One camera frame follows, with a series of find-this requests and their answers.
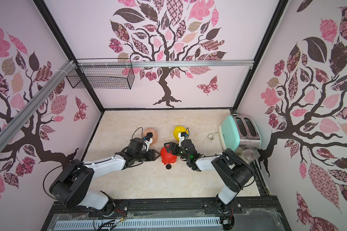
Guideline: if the aluminium rail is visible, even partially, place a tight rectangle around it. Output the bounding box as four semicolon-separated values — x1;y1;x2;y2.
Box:
0;60;75;153
77;60;254;68

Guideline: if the yellow piggy bank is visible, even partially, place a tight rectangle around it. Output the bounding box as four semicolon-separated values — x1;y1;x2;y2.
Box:
173;126;188;141

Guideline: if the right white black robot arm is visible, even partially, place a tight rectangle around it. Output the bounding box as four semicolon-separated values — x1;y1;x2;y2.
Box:
163;139;254;213

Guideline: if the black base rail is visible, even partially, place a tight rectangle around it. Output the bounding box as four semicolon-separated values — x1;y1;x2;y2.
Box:
50;196;281;216

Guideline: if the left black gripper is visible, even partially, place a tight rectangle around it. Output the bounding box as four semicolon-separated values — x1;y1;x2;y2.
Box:
136;149;163;162

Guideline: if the white toaster plug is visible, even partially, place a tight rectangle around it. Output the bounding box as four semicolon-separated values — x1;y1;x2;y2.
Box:
208;132;218;141

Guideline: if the glass jar black lid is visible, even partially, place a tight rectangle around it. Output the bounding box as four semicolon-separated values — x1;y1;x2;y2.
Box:
241;149;256;164

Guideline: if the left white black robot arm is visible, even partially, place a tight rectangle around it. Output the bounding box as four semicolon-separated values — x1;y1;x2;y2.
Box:
47;138;161;217

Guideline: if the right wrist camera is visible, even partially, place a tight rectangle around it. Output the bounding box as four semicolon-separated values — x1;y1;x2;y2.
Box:
178;132;189;147

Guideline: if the mint green toaster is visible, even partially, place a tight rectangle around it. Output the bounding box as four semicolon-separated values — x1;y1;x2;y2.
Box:
218;115;261;156

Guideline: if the white cable duct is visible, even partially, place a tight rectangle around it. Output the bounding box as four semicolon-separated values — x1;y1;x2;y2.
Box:
53;217;222;231

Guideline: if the back aluminium rail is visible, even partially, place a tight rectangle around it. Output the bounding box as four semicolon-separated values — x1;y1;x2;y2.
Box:
77;60;254;68

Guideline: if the black wire basket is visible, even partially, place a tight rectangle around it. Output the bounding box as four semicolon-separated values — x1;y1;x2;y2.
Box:
67;58;135;90

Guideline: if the left aluminium rail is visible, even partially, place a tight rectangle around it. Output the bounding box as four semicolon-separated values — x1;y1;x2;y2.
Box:
0;60;75;153

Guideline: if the red piggy bank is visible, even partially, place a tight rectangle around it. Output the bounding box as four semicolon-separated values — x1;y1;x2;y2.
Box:
160;147;177;165

